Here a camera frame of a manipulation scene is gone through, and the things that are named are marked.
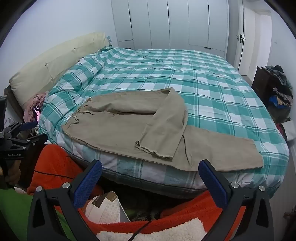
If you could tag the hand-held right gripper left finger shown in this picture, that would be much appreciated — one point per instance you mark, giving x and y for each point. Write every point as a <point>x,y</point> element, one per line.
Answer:
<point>89,183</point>

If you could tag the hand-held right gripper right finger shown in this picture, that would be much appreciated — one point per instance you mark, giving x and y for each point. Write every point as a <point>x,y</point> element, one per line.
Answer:
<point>212,185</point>

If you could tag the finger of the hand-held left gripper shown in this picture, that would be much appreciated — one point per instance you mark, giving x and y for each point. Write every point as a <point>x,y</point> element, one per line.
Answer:
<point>32,139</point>
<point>27,125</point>

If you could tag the beige pants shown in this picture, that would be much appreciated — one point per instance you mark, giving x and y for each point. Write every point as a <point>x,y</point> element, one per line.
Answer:
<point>161,111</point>

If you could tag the person's left hand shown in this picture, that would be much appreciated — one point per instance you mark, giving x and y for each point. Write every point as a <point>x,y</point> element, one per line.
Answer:
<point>13,172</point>

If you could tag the pink cloth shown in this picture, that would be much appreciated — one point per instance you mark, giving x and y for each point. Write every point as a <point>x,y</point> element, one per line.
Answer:
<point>32,104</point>

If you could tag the white patterned pillow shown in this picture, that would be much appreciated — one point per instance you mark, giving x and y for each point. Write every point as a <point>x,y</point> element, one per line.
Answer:
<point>104,208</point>

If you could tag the orange fleece garment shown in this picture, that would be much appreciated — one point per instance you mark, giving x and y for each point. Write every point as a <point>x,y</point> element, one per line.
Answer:
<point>53,162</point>

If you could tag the green cloth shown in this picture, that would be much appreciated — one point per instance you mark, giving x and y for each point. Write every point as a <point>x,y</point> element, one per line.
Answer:
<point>13,208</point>

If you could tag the white bag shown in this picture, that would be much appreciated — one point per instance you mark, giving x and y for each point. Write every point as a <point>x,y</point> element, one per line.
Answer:
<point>290,131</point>

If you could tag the pile of clothes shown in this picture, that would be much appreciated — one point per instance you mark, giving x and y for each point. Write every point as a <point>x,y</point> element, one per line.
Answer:
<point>282,95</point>

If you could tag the dark wooden cabinet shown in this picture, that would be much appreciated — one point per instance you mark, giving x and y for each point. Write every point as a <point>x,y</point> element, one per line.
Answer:
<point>261,81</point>

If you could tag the green plaid bed blanket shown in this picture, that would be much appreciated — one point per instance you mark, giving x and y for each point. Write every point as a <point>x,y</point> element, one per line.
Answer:
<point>161,69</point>

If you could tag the white wardrobe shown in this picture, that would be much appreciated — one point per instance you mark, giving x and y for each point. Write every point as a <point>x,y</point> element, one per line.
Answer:
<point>178,23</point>

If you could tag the white door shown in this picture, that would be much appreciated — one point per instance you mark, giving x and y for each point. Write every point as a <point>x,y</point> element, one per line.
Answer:
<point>234,18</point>

